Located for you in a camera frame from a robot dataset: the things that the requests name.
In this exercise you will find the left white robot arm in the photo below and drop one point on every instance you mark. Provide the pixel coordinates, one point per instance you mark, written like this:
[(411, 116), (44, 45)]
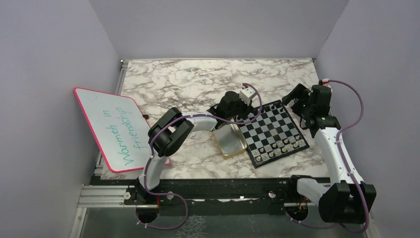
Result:
[(169, 133)]

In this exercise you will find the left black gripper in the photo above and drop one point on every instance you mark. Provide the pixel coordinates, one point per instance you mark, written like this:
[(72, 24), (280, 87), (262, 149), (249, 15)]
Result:
[(247, 109)]

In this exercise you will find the black white chessboard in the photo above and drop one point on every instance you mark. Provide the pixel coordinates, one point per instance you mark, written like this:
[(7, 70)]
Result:
[(273, 130)]

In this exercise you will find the red framed whiteboard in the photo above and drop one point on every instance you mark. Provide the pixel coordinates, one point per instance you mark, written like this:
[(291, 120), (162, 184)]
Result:
[(119, 129)]

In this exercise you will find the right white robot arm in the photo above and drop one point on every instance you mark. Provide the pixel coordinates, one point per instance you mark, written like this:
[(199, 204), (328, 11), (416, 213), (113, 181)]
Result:
[(348, 199)]

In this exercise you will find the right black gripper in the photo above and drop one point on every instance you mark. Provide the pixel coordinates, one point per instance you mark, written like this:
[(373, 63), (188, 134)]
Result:
[(302, 93)]

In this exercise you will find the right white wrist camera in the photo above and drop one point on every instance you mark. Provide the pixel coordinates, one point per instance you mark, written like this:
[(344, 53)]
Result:
[(324, 82)]

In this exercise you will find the black table front rail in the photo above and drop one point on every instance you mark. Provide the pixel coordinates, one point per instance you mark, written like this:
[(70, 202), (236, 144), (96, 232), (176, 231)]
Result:
[(238, 196)]

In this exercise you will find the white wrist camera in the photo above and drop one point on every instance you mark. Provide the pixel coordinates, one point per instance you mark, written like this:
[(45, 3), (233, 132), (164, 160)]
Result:
[(324, 82), (247, 94)]

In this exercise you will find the gold metal tin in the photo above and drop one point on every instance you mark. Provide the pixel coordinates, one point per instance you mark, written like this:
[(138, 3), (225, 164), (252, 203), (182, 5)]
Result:
[(230, 141)]

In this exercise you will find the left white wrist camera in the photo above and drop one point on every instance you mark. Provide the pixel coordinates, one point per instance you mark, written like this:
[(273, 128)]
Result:
[(247, 94)]

